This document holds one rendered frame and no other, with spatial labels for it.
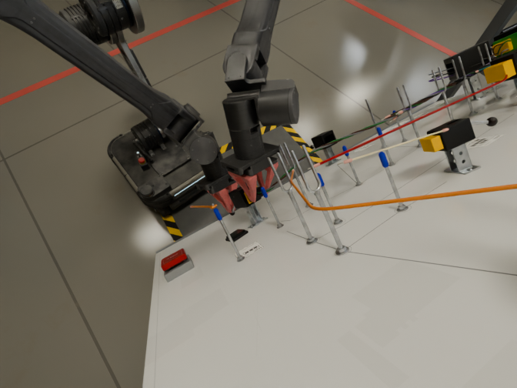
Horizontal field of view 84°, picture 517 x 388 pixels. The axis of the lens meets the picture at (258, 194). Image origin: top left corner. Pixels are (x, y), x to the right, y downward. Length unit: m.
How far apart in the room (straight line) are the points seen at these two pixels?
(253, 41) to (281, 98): 0.12
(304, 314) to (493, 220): 0.21
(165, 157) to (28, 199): 1.01
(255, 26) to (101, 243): 1.69
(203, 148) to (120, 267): 1.40
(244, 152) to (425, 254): 0.33
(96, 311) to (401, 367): 1.77
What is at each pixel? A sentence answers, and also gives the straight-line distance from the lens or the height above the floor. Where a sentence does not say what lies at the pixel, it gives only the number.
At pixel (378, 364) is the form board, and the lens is 0.24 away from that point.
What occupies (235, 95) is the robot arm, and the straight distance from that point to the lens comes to 0.52.
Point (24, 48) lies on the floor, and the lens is 3.81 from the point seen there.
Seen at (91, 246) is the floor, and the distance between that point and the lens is 2.05.
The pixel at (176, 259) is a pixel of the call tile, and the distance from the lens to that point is 0.59.
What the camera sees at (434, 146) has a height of 1.35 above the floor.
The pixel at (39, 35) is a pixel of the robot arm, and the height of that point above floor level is 1.43.
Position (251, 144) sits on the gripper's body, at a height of 1.28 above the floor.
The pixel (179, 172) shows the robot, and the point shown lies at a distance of 1.80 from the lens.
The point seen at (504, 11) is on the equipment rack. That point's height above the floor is 1.20.
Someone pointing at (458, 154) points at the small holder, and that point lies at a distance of 0.51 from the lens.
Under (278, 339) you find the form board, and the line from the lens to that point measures 0.29.
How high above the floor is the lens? 1.67
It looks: 60 degrees down
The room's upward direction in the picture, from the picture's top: straight up
